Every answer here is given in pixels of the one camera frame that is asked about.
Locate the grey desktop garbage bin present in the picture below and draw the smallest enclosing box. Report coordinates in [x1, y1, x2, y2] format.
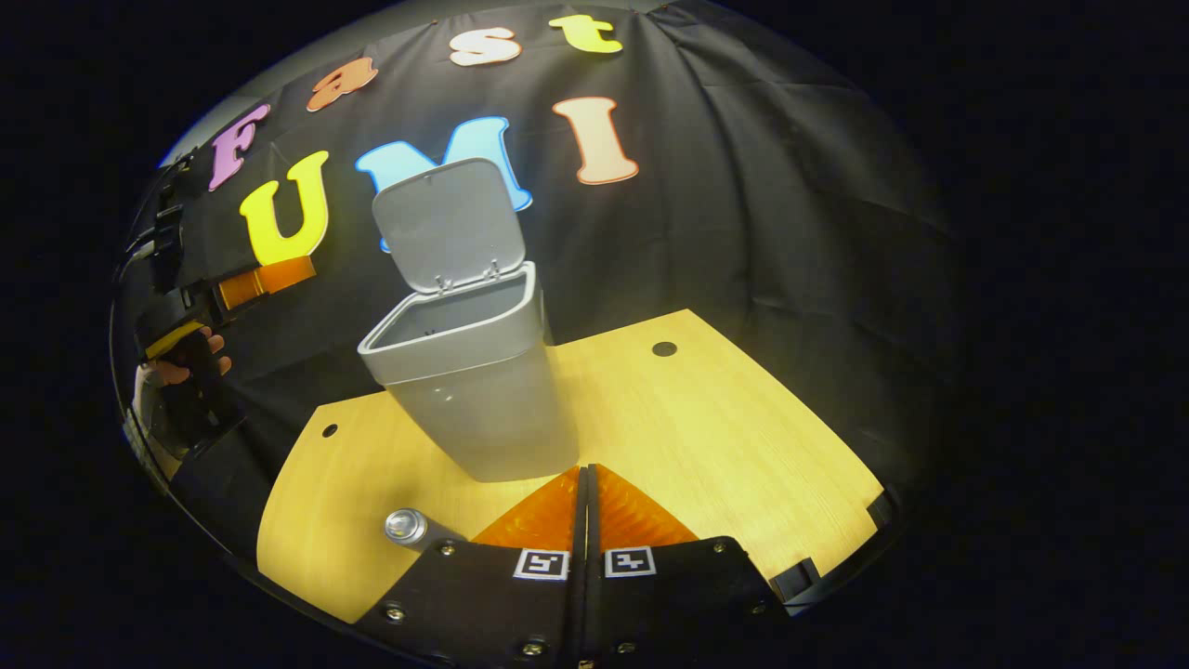
[358, 156, 579, 482]

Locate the black backdrop cloth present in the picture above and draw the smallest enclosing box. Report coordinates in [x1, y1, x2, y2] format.
[116, 0, 958, 558]

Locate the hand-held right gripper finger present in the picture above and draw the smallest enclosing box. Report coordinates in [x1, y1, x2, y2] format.
[587, 463, 790, 669]
[358, 465, 588, 669]

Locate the silver pop can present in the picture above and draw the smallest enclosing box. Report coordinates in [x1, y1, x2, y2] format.
[385, 508, 465, 551]

